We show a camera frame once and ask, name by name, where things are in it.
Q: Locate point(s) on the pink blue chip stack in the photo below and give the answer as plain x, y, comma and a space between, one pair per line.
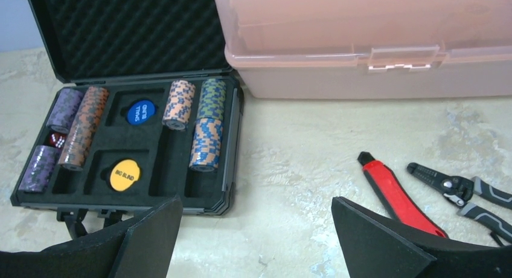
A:
206, 146

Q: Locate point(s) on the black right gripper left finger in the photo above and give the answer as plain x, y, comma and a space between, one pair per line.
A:
141, 246

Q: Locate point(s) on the grey green chip stack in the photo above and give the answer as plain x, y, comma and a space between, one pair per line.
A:
212, 99

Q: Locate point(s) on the purple chip stack lower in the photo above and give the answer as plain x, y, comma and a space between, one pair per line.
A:
39, 170

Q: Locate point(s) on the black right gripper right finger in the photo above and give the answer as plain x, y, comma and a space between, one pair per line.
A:
377, 246

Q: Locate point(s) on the red dice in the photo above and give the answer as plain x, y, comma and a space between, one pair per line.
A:
56, 139

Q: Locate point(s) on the purple chip stack upper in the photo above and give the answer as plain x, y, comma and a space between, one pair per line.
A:
64, 110

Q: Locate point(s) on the translucent pink storage box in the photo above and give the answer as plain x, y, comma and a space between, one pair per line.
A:
369, 49

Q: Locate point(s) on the purple chip stack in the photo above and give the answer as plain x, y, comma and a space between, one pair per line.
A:
64, 110
39, 170

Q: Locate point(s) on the brown chip stack upright-facing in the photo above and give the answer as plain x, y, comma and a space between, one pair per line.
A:
91, 109

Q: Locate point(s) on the black handled pliers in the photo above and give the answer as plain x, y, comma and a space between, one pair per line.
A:
460, 190

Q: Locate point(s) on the yellow big blind button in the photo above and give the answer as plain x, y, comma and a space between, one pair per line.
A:
124, 174

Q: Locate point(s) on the red handled cutter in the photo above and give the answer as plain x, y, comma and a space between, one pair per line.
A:
394, 198

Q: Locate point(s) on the pink poker chip stack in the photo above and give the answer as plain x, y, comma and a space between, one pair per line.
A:
178, 106

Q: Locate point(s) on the brown chip stack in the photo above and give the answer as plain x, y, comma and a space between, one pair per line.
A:
76, 148

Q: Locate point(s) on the black poker set case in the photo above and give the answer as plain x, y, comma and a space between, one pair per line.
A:
118, 137

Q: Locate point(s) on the blue dealer button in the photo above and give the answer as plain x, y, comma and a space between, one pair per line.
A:
140, 112

